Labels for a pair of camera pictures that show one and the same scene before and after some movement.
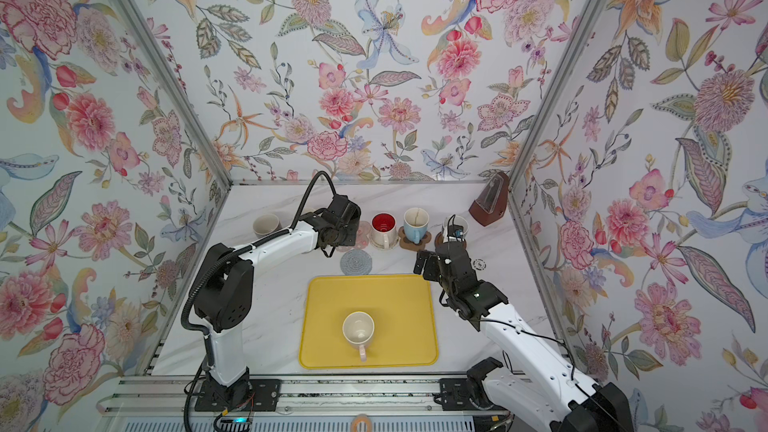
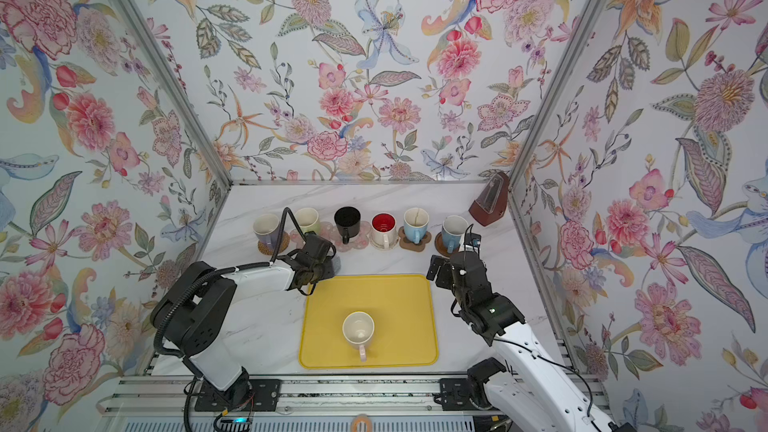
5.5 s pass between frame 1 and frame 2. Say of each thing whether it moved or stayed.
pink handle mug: stayed
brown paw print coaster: stayed
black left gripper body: moved
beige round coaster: stayed
